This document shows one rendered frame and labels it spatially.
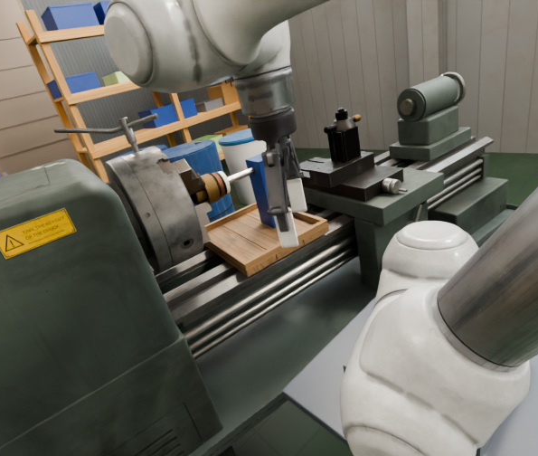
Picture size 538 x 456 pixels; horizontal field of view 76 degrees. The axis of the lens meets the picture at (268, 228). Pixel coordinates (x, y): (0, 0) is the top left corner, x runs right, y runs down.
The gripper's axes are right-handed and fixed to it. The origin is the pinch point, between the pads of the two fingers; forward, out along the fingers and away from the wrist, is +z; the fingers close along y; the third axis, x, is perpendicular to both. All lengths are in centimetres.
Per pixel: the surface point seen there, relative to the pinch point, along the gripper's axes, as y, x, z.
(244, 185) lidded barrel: -280, -111, 90
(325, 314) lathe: -36, -4, 56
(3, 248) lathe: 19.6, -42.6, -10.9
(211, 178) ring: -29.6, -27.7, -1.5
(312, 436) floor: -25, -17, 110
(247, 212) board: -55, -30, 21
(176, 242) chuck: -8.0, -31.1, 5.9
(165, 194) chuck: -10.0, -30.7, -5.5
